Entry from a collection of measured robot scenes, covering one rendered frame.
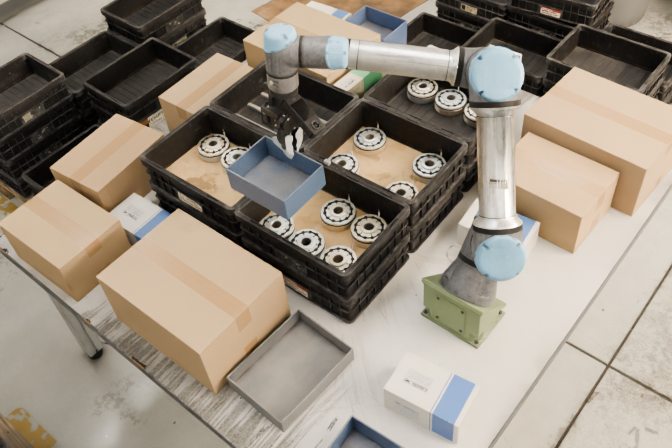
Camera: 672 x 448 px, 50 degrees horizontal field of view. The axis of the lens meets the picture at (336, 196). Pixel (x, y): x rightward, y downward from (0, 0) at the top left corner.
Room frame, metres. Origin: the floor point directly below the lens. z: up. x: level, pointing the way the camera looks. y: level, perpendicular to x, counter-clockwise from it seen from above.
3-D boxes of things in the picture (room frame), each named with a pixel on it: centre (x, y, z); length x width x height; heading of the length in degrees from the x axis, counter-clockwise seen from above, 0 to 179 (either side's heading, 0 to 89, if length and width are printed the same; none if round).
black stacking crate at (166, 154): (1.62, 0.34, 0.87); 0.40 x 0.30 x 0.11; 47
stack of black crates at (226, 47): (2.87, 0.49, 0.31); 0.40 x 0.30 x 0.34; 136
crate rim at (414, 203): (1.57, -0.16, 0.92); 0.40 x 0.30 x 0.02; 47
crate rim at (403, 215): (1.35, 0.04, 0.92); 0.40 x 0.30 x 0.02; 47
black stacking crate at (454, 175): (1.57, -0.16, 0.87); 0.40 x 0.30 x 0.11; 47
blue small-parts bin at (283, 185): (1.32, 0.15, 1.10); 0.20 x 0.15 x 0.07; 47
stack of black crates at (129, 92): (2.58, 0.77, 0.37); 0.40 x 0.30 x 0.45; 136
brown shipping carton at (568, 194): (1.46, -0.64, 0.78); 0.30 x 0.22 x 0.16; 44
